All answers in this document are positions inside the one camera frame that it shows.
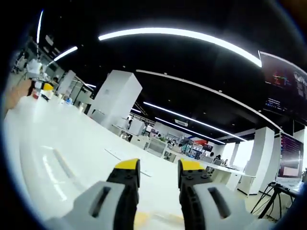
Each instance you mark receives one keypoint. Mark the long white ceiling rail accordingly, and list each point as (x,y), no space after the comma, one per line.
(204,87)

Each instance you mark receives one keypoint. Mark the narrow white pillar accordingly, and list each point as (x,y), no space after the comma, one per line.
(67,82)

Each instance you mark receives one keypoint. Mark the white ceiling light strip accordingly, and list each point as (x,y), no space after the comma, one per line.
(168,31)
(189,130)
(39,26)
(192,119)
(66,53)

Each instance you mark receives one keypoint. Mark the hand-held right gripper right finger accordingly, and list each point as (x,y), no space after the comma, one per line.
(208,203)

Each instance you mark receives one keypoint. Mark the white office desk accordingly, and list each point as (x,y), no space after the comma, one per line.
(227,171)

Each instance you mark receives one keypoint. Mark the black tripod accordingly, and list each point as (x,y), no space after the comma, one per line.
(279,186)

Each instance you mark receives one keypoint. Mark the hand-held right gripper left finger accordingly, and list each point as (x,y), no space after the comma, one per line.
(100,206)

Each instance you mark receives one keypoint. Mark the large white pillar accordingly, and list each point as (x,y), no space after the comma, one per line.
(115,100)

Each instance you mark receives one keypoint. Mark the ceiling air vent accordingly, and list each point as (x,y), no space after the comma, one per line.
(181,122)

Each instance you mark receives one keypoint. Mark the computer monitor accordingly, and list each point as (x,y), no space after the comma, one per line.
(290,155)

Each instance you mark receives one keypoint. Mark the yellow and white container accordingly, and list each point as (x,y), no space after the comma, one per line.
(47,86)

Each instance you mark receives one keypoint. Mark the large dark wall display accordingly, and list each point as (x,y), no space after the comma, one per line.
(283,83)

